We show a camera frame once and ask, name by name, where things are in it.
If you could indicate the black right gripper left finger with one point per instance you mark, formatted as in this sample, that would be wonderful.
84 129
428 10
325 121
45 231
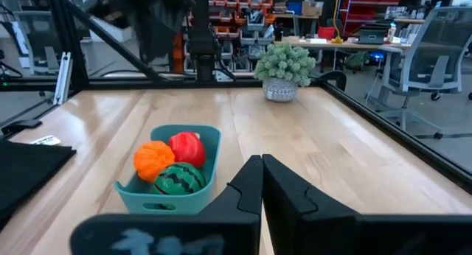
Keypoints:
236 233

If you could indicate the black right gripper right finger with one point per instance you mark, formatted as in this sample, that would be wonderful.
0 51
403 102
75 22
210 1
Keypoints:
332 233

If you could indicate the teal plastic tub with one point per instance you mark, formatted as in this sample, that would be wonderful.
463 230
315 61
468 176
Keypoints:
166 203

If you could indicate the green striped watermelon toy ball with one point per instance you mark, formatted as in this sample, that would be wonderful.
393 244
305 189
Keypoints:
178 179

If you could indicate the orange toy pumpkin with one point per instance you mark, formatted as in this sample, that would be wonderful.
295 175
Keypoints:
153 161

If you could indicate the rack of red grey bins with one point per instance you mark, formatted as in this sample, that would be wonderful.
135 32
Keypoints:
254 30

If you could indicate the grey office chair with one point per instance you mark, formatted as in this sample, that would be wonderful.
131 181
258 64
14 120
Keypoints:
37 34
435 45

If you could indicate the black bottle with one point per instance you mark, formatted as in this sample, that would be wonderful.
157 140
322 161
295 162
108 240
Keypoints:
278 33

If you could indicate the green plant in patterned pot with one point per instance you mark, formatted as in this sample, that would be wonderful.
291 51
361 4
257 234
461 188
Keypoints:
284 63

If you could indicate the blue box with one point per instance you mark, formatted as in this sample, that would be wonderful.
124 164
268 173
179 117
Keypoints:
295 9

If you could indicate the black C clamp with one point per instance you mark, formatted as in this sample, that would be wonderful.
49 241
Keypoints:
337 76

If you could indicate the cardboard box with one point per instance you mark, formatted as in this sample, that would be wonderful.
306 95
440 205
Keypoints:
312 9

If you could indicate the white label sticker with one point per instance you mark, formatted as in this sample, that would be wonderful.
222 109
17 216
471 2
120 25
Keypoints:
45 140

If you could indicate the flat black table clamp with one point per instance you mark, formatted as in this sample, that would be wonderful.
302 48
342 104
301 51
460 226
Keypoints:
20 126

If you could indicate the small red bin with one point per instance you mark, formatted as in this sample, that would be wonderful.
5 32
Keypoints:
326 33

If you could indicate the green backpack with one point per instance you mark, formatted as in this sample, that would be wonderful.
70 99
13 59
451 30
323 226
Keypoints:
356 60

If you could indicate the wooden desk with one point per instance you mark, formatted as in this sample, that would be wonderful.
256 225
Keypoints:
332 45

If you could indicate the grey equipment case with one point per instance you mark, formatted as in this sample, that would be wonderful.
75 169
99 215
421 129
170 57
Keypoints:
371 35

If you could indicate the white bottle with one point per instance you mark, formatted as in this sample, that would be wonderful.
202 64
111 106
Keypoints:
391 33

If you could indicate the black aluminium table frame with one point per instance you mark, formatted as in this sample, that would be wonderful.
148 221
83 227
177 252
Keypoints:
68 45

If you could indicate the silver metal bracket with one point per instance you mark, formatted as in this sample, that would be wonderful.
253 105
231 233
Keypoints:
62 78

